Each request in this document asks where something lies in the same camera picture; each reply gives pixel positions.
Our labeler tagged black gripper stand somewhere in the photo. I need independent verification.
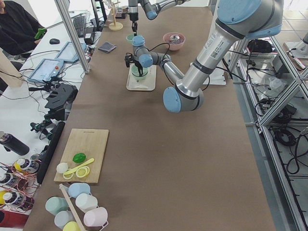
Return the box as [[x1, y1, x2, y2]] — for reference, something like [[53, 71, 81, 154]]
[[44, 83, 78, 121]]

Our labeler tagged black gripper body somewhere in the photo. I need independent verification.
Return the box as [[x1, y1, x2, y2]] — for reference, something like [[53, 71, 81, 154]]
[[124, 53, 142, 68], [129, 12, 139, 22]]

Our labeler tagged lemon slice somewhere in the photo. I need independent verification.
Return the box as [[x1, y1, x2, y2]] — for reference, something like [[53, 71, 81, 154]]
[[63, 173, 74, 180], [76, 166, 90, 178]]

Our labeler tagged wooden mug tree stand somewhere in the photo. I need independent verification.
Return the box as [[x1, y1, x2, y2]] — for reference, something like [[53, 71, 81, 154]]
[[105, 0, 123, 31]]

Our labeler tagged grey cleaning cloth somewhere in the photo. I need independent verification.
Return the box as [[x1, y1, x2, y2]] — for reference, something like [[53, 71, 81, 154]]
[[98, 42, 116, 53]]

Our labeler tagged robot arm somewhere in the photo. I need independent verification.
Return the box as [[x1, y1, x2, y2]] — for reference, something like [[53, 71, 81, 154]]
[[125, 0, 284, 113], [127, 0, 188, 36]]

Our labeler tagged white garlic bulb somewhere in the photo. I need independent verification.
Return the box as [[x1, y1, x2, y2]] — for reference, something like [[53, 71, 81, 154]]
[[56, 162, 69, 174]]

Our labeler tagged front lemon slice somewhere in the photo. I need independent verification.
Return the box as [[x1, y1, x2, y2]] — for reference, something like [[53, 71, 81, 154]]
[[76, 166, 90, 178]]

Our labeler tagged black keyboard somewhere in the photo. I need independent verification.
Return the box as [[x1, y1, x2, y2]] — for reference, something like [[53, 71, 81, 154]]
[[73, 16, 86, 38]]

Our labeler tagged yellow plastic knife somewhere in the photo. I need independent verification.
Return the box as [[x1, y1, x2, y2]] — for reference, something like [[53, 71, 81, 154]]
[[63, 158, 95, 175]]

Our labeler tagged person in black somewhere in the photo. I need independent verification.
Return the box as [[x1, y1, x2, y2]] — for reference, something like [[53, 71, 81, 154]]
[[0, 0, 43, 55]]

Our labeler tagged aluminium frame post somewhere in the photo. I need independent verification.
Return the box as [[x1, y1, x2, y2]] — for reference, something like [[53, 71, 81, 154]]
[[54, 0, 90, 74]]

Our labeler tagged wooden cutting board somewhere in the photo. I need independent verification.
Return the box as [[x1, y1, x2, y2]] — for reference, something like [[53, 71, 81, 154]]
[[54, 128, 109, 184]]

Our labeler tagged yellow sauce bottle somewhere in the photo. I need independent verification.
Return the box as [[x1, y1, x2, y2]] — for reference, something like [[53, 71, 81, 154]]
[[15, 158, 39, 174]]

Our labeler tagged lower teach pendant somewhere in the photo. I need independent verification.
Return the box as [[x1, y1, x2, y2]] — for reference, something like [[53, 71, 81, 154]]
[[27, 58, 64, 83]]

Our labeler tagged teach pendant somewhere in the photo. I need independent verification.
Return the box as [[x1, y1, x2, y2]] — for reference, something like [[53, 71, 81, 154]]
[[55, 42, 78, 63], [27, 58, 64, 83]]

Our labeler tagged copper wire bottle rack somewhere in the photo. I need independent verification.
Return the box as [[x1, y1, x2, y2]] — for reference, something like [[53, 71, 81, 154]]
[[0, 158, 41, 213]]

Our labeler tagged rear lemon slice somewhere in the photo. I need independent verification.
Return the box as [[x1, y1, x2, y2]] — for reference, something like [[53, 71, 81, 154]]
[[63, 173, 74, 180]]

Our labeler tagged black tray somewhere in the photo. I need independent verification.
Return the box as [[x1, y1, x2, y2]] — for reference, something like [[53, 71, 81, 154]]
[[115, 9, 127, 19]]

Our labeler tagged yellow plastic cup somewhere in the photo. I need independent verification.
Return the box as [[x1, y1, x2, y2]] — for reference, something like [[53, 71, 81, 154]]
[[63, 221, 81, 231]]

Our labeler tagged wooden rack handle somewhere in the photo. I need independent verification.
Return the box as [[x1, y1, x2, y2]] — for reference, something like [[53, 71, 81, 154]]
[[59, 184, 86, 231]]

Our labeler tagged green lime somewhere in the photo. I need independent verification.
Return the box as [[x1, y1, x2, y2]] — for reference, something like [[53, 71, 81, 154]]
[[72, 153, 87, 163]]

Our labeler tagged dark sauce bottle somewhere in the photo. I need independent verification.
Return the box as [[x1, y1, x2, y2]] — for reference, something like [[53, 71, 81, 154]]
[[0, 173, 20, 188]]

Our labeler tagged pink plastic cup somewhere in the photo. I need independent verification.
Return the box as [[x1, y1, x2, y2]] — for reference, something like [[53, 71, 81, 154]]
[[83, 207, 108, 227]]

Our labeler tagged white plastic cup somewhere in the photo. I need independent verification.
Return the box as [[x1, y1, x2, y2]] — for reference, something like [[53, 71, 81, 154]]
[[75, 193, 98, 213]]

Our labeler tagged cream rabbit tray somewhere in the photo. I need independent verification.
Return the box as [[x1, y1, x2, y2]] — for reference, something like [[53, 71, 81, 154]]
[[126, 64, 156, 91]]

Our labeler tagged green bowl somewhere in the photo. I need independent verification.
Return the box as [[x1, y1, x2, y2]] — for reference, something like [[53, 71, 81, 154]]
[[126, 34, 134, 44], [130, 64, 149, 79], [132, 74, 147, 82]]

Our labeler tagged black computer mouse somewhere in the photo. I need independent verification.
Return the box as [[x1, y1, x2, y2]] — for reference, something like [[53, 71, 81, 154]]
[[49, 38, 60, 45]]

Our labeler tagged light blue plastic cup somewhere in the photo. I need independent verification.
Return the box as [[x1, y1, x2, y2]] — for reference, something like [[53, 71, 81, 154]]
[[68, 183, 90, 198]]

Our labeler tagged pink bowl with ice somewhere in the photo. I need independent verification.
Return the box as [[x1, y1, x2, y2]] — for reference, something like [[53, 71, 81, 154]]
[[163, 32, 186, 51]]

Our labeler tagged grey plastic cup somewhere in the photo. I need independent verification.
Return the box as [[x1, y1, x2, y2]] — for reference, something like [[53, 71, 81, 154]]
[[54, 211, 75, 229]]

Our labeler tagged green bowl on tray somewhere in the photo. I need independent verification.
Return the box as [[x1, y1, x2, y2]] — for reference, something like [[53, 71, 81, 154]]
[[132, 74, 147, 82]]

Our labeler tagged upper teach pendant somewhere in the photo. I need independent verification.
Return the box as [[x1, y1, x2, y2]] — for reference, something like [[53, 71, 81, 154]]
[[55, 42, 78, 63]]

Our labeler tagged green plastic cup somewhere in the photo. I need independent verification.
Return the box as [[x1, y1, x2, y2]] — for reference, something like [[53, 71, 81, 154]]
[[45, 197, 68, 216]]

